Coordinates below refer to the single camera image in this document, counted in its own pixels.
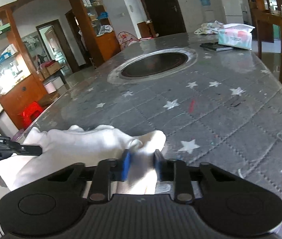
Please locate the grey star patterned table cover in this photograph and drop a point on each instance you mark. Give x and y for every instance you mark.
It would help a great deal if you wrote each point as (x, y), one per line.
(225, 109)

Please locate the wooden shelf cabinet left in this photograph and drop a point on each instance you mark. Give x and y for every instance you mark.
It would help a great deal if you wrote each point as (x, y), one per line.
(96, 28)

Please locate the dark wooden door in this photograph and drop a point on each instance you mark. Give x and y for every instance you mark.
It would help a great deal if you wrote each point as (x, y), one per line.
(165, 15)

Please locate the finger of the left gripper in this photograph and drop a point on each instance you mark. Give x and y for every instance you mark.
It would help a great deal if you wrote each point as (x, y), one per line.
(25, 151)

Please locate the cardboard box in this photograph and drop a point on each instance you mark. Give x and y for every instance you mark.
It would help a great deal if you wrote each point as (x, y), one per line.
(49, 68)

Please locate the round black induction cooktop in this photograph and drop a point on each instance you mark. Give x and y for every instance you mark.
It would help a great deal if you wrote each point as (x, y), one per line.
(153, 65)

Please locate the cream fleece garment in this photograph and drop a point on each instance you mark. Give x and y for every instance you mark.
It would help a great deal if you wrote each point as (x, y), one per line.
(62, 148)

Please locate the white refrigerator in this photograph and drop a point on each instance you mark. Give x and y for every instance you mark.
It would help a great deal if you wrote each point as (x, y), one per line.
(232, 11)

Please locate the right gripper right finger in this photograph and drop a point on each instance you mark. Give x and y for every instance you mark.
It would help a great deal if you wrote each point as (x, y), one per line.
(175, 171)

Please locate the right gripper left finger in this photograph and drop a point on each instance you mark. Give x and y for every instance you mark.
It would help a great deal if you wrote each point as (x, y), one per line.
(106, 172)

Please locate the crumpled floral cloth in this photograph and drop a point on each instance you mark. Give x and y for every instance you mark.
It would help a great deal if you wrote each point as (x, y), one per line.
(211, 28)

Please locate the water dispenser with bottle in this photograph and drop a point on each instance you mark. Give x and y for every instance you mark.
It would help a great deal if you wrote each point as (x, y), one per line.
(207, 11)

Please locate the polka dot play tent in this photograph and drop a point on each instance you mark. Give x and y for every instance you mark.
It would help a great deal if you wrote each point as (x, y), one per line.
(126, 39)

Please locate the tissue pack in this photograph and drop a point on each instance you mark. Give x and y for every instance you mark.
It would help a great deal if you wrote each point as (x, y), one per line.
(236, 35)

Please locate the red plastic stool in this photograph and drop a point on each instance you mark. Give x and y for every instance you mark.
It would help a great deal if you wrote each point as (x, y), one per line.
(30, 113)

